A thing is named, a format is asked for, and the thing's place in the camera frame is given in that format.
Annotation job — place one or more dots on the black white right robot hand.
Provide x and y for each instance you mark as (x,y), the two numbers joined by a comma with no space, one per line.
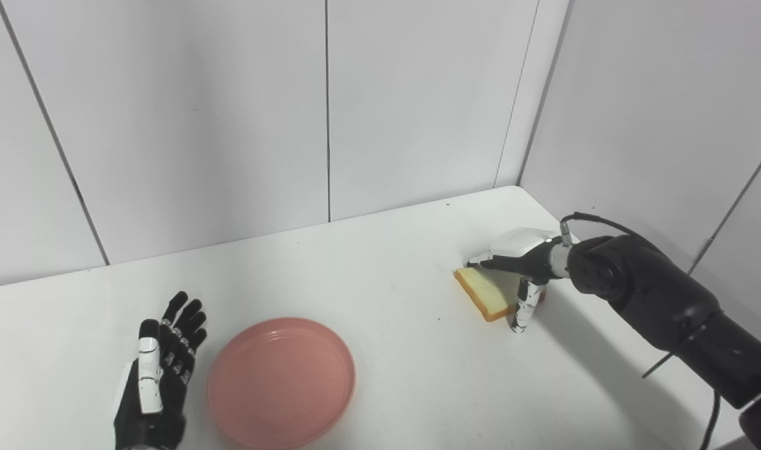
(521,247)

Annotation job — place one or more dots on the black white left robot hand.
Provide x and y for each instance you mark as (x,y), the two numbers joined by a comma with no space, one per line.
(152,400)

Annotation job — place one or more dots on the slice of white bread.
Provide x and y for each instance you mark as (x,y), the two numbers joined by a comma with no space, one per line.
(489,294)

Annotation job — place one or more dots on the pink round plate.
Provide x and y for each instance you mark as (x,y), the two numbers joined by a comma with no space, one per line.
(280,381)

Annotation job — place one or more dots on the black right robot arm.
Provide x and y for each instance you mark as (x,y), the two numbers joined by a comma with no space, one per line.
(655,294)

